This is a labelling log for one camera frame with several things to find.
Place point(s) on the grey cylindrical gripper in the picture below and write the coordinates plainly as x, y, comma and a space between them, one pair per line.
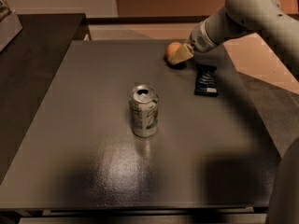
199, 40

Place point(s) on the silver green 7up can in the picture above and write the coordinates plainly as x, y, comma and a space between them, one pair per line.
143, 103

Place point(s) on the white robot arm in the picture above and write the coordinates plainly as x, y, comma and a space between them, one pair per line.
281, 33

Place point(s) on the orange fruit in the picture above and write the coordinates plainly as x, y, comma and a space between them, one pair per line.
171, 50

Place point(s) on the grey box on side table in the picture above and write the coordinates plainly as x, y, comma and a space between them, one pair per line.
10, 24

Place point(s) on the black snack packet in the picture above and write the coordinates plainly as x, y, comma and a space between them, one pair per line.
206, 82

